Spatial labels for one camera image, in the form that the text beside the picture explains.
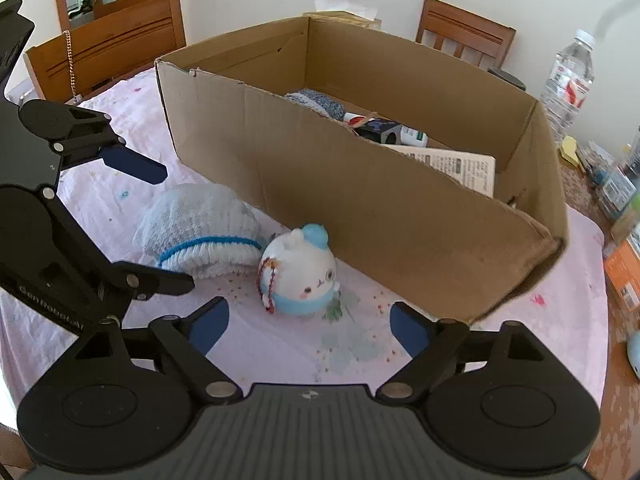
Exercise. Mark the pink floral tablecloth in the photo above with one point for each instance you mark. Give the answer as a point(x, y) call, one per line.
point(300, 355)

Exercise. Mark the grey blue knit sock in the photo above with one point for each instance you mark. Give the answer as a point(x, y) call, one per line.
point(320, 102)

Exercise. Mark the yellow sticky notes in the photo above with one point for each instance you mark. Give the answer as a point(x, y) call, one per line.
point(570, 152)

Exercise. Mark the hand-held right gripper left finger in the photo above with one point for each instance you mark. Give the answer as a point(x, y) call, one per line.
point(210, 327)

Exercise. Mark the clear water bottle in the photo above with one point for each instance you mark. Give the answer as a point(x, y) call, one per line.
point(567, 90)

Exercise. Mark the white round bunny toy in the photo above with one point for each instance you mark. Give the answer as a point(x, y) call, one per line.
point(305, 275)

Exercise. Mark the black lid jar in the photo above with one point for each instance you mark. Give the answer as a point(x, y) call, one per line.
point(507, 79)

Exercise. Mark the light blue earbud case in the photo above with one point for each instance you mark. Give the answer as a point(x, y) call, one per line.
point(634, 355)

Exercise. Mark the clear pen holder jar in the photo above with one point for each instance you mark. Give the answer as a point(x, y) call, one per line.
point(620, 180)

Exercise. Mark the black toy train red wheels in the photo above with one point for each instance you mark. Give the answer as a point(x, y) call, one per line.
point(377, 130)

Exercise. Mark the clear plastic case white label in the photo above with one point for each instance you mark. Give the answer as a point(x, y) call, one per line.
point(460, 172)

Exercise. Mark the brown glossy desktop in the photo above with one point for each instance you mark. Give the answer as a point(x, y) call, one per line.
point(617, 395)

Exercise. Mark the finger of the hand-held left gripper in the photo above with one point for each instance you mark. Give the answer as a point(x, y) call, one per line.
point(155, 282)
point(135, 166)

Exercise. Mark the tan tissue box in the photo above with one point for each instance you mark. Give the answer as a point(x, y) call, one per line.
point(345, 12)

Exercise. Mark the white sock blue stripe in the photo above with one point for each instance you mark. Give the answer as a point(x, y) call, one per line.
point(200, 225)

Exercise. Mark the brown cardboard box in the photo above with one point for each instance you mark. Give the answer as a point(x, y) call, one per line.
point(400, 220)

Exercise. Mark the clear snack jar orange label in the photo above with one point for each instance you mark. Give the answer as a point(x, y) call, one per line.
point(625, 270)

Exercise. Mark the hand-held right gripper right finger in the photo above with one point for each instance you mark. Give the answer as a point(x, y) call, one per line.
point(411, 332)

